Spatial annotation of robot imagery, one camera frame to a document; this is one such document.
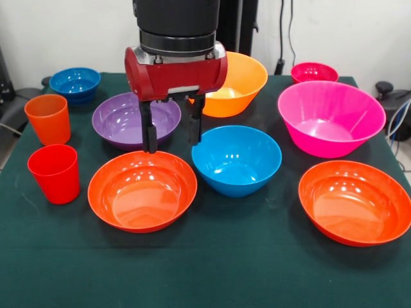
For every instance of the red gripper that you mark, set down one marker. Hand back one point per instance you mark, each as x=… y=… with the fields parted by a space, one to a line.
x=173 y=77

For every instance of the light blue plastic bowl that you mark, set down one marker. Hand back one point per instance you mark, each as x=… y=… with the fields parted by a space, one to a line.
x=237 y=160

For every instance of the orange-red plastic bowl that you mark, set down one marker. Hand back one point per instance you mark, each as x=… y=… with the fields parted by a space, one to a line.
x=141 y=199
x=353 y=205

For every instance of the large magenta plastic bowl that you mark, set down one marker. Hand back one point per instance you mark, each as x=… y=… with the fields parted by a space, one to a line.
x=330 y=109

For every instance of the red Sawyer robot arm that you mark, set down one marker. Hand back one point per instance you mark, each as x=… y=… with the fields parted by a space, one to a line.
x=176 y=16

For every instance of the purple plastic bowl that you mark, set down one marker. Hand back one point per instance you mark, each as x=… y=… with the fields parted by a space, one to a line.
x=118 y=122

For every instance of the orange plastic bowl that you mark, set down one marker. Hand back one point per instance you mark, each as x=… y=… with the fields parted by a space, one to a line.
x=244 y=80

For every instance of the small dark blue bowl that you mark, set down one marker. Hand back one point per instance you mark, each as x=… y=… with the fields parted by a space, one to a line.
x=75 y=86

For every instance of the orange plastic cup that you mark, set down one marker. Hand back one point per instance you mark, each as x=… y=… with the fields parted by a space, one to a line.
x=48 y=122

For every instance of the red plastic cup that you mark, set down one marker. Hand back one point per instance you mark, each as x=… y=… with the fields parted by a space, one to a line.
x=54 y=179

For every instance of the dark green table cloth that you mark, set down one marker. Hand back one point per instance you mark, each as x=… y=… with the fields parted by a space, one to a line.
x=224 y=263

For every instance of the small magenta plastic bowl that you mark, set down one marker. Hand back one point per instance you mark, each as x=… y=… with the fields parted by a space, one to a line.
x=313 y=72

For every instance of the black office chair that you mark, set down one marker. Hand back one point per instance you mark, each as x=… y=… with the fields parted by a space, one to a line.
x=384 y=87
x=13 y=112

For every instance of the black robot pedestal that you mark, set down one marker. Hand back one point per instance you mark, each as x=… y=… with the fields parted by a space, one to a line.
x=244 y=25

